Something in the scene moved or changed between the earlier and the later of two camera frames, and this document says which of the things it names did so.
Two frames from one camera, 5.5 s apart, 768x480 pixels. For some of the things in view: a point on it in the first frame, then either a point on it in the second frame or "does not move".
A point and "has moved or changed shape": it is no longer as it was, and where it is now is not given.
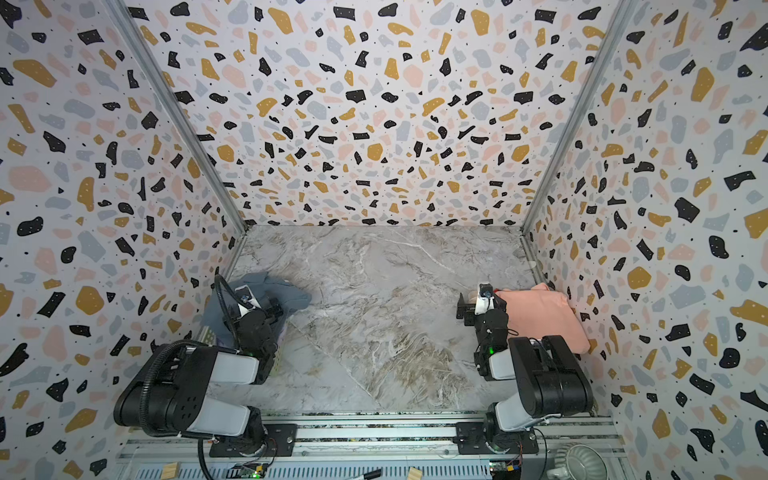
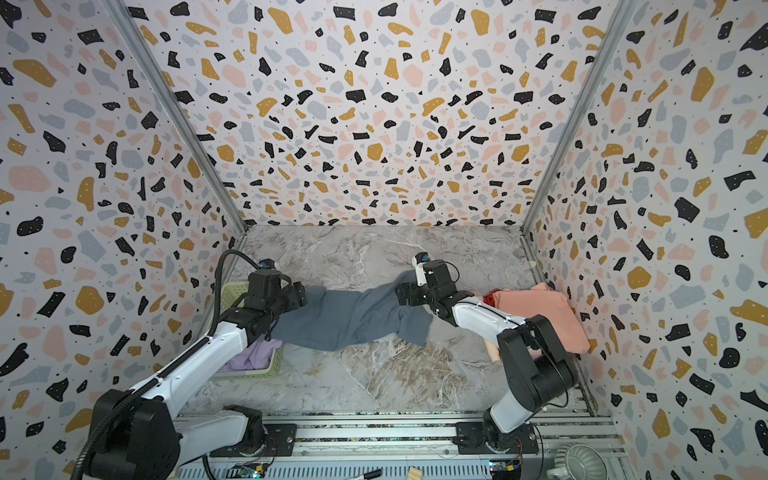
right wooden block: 414,474 does not move
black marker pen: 368,475 does not move
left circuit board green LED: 247,470 does not move
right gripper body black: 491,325 to 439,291
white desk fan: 576,461 does not move
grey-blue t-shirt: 290,298 has moved or changed shape
